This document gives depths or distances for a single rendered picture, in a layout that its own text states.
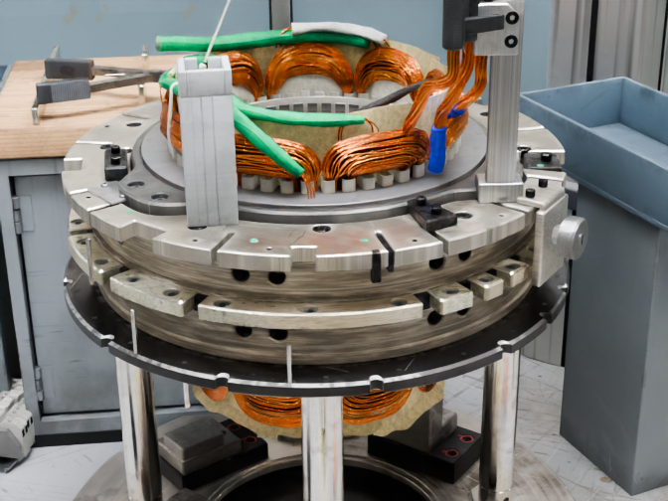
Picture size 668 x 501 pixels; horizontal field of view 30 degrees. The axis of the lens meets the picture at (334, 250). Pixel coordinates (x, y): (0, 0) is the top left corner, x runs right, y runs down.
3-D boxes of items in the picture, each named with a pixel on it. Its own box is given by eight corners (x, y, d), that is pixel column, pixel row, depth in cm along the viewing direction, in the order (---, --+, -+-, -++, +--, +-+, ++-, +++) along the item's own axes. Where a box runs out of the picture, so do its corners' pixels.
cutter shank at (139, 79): (90, 92, 95) (89, 85, 95) (86, 89, 96) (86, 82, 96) (163, 80, 98) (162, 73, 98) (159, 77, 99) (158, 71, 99)
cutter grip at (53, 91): (39, 105, 94) (36, 84, 94) (37, 102, 95) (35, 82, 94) (90, 98, 96) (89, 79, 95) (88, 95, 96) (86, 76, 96)
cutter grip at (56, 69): (45, 79, 101) (43, 60, 100) (49, 76, 101) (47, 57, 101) (92, 81, 100) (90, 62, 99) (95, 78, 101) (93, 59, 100)
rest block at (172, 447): (242, 451, 98) (241, 427, 98) (183, 476, 96) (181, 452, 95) (213, 428, 102) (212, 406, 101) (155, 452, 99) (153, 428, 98)
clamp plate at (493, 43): (518, 55, 68) (521, 3, 67) (473, 56, 68) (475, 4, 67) (516, 53, 68) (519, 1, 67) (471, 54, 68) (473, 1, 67)
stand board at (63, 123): (-14, 160, 95) (-18, 130, 94) (17, 86, 112) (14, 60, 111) (250, 148, 96) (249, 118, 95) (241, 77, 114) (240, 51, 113)
